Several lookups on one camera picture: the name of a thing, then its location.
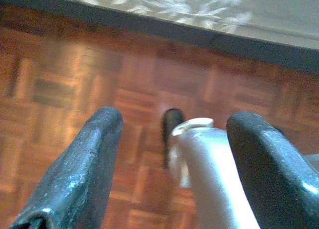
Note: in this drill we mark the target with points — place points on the bed with grey floral sheet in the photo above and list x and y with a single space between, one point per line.
199 5

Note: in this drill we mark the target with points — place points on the white plastic bottle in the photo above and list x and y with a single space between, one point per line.
211 169

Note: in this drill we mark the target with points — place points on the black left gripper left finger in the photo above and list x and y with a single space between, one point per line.
74 174

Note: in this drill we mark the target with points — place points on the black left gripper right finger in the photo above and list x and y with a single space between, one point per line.
274 179

